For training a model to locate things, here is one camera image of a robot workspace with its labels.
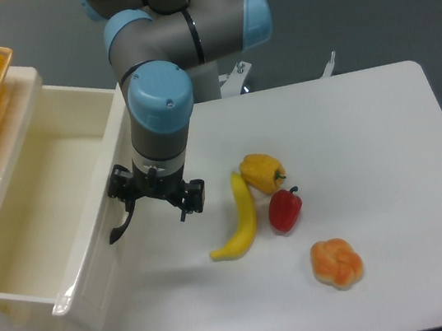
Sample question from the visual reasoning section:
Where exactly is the white drawer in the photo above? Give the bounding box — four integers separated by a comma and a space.
0, 86, 131, 331

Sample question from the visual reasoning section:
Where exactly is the black top drawer handle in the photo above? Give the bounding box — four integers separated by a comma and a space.
109, 199, 137, 245

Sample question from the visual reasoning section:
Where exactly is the yellow bell pepper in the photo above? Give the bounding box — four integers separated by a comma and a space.
239, 153, 286, 195

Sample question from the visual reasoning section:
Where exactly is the white drawer cabinet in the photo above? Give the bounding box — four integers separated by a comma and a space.
0, 67, 69, 331

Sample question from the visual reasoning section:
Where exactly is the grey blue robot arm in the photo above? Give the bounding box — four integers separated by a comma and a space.
79, 0, 273, 215

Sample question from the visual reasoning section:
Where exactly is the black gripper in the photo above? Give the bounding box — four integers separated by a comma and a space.
107, 164, 206, 222

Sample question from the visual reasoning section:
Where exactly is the yellow banana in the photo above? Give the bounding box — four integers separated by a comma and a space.
209, 172, 258, 261

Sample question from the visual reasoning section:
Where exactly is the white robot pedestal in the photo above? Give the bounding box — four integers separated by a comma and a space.
187, 62, 221, 104

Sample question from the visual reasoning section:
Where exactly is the orange knotted bread roll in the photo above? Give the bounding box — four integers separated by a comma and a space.
309, 238, 364, 290

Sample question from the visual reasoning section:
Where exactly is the red bell pepper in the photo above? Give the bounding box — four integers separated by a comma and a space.
268, 186, 303, 234

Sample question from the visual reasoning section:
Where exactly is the white metal base frame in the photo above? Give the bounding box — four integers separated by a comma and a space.
219, 50, 336, 98

